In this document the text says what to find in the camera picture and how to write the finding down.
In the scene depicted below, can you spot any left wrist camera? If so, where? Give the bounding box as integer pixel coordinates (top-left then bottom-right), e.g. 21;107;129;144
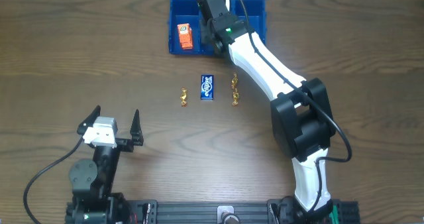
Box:
81;116;119;148

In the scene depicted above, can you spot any mounting rail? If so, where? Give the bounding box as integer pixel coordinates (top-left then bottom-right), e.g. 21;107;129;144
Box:
65;199;360;224

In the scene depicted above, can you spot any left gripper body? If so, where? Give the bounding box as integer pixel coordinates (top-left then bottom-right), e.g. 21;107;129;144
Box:
113;137;136;153

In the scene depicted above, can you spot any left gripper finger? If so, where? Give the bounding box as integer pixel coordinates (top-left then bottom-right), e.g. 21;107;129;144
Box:
129;109;145;147
76;105;102;135

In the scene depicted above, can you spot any blue tray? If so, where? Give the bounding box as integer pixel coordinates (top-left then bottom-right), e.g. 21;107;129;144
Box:
168;0;268;56

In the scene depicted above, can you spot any blue candy pack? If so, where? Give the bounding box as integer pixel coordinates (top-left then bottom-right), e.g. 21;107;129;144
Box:
199;74;215;101

